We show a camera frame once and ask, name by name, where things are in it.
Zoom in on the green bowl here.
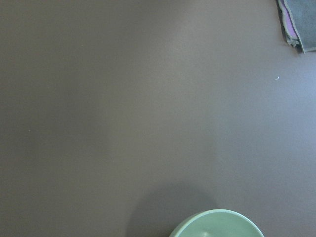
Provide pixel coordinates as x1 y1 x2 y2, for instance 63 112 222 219
170 209 263 237

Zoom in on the grey folded cloth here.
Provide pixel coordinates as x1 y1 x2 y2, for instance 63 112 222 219
277 0 316 53

